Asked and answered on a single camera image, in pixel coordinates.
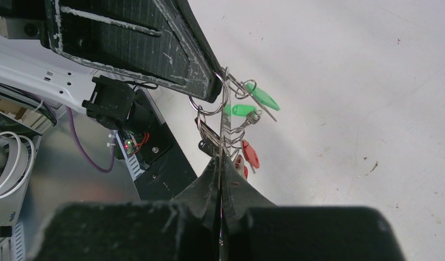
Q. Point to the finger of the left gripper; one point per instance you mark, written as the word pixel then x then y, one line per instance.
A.
pixel 160 42

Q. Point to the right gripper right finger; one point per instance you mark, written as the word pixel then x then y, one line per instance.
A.
pixel 254 228

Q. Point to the left controller board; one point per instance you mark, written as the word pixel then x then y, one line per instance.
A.
pixel 129 145

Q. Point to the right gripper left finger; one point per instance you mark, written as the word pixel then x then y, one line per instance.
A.
pixel 183 228

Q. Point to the large keyring with keys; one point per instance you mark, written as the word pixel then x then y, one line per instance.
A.
pixel 224 130

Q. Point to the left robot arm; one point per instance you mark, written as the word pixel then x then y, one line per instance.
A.
pixel 108 98

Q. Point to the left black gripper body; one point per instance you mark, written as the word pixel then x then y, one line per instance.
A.
pixel 24 20

